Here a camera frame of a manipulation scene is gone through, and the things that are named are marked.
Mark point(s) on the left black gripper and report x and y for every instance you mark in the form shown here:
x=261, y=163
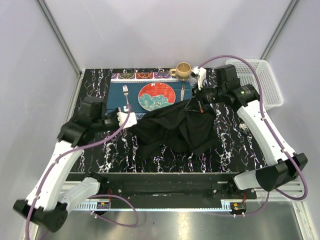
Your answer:
x=115, y=114

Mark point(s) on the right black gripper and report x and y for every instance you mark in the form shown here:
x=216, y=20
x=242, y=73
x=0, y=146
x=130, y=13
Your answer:
x=196, y=103

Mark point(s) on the black button shirt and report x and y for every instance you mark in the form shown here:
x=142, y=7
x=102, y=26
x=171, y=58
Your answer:
x=177, y=129

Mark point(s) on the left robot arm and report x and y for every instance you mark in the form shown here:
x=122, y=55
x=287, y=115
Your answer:
x=89, y=127

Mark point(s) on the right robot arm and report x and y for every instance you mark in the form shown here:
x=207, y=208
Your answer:
x=283, y=164

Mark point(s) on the silver knife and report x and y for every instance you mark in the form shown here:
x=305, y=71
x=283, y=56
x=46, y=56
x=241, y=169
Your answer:
x=182, y=92

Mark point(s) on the clear drinking glass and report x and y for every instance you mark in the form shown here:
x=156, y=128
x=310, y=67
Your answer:
x=193, y=79

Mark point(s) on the blue patterned placemat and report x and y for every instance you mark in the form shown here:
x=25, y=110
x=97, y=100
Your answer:
x=135, y=79

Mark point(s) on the silver fork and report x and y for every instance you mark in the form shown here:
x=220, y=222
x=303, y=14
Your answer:
x=126, y=94

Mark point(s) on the tan ceramic mug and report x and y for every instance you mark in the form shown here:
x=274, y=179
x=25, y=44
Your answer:
x=181, y=72

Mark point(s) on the red floral plate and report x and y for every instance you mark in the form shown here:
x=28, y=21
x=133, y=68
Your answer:
x=156, y=95

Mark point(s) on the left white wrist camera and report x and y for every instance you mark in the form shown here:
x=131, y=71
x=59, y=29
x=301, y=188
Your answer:
x=126, y=117

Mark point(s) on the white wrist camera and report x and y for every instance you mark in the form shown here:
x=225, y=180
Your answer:
x=202, y=73
x=126, y=117

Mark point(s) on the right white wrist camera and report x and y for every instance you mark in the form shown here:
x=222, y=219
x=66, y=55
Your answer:
x=202, y=73

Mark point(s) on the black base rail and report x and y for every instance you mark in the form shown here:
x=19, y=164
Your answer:
x=176, y=191

